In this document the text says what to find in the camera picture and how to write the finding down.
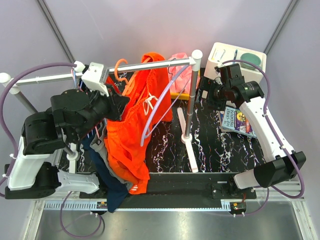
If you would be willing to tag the blue pen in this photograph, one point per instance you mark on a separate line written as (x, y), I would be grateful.
(235, 54)

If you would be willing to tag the teal ceramic cup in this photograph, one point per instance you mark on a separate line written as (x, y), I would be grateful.
(251, 58)

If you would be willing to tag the navy blue garment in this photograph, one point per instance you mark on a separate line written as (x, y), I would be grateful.
(116, 192)

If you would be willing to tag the black marble table mat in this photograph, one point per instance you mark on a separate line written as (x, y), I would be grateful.
(214, 150)

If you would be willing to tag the treehouse children's book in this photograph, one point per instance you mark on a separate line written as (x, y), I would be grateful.
(233, 120)

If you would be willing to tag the white pen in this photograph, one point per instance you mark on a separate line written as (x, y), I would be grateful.
(219, 54)

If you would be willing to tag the lilac wire clothes hanger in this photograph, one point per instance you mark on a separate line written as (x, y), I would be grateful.
(146, 131)

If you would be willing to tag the yellow plastic crate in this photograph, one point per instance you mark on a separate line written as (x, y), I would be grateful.
(184, 79)

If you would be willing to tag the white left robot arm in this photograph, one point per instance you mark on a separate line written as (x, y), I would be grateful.
(72, 115)

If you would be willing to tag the grey garment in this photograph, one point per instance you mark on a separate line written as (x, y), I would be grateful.
(98, 145)

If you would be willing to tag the pink clothes hanger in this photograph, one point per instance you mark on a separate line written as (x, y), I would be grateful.
(95, 129)

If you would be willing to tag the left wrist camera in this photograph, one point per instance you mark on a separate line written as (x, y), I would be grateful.
(95, 77)

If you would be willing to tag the orange drawstring shorts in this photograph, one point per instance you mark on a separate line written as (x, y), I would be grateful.
(159, 80)

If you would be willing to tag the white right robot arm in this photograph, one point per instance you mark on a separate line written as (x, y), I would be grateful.
(282, 162)

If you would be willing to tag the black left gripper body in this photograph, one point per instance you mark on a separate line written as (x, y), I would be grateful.
(101, 106)

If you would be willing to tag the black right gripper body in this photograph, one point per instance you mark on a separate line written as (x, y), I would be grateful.
(216, 95)

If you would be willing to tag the silver clothes rack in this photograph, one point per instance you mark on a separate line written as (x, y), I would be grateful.
(194, 60)

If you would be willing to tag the orange garment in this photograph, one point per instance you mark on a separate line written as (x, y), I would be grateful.
(125, 155)

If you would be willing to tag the white storage box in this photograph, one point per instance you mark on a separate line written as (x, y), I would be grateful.
(249, 75)

